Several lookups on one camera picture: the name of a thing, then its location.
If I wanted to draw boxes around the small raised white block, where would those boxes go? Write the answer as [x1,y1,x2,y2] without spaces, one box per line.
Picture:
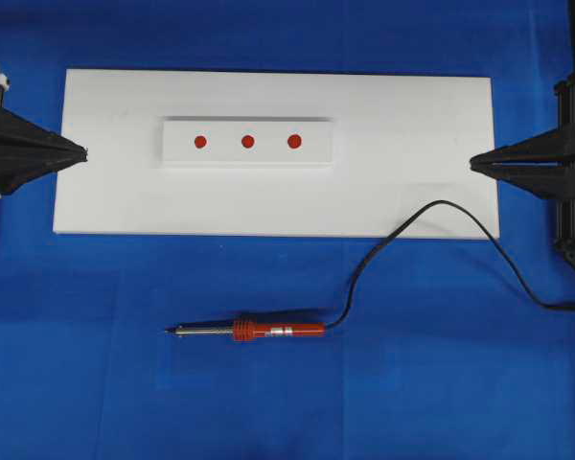
[161,117,334,169]

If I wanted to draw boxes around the black soldering iron cable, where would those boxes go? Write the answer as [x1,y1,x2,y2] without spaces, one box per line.
[323,199,575,333]

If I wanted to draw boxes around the red handled soldering iron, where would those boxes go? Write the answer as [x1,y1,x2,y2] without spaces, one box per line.
[164,311,329,342]

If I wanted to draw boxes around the blue table cloth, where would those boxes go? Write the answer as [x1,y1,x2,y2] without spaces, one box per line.
[0,1,575,459]

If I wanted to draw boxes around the left gripper white rollers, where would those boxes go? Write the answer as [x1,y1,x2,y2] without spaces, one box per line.
[0,73,87,197]

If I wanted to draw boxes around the large white foam board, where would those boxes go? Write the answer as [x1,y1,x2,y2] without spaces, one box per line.
[54,69,499,239]

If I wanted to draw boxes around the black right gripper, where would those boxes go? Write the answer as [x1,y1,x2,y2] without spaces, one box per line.
[470,73,575,262]

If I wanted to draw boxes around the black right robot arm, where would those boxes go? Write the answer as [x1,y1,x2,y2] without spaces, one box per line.
[470,1,575,263]

